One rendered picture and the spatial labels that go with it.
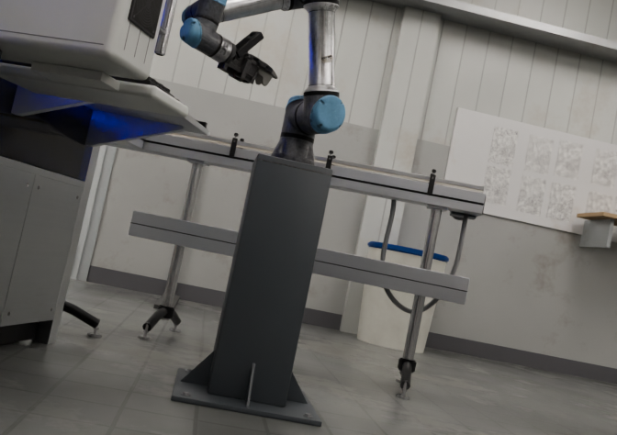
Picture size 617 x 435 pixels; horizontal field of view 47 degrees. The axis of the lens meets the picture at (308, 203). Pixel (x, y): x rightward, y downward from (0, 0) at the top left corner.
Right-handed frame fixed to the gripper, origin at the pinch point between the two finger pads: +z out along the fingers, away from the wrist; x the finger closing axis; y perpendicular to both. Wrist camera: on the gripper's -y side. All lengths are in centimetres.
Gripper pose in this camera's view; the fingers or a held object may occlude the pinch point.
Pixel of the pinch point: (274, 74)
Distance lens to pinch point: 234.1
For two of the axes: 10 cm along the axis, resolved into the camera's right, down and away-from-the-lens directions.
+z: 6.8, 3.1, 6.7
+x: 6.3, 2.2, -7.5
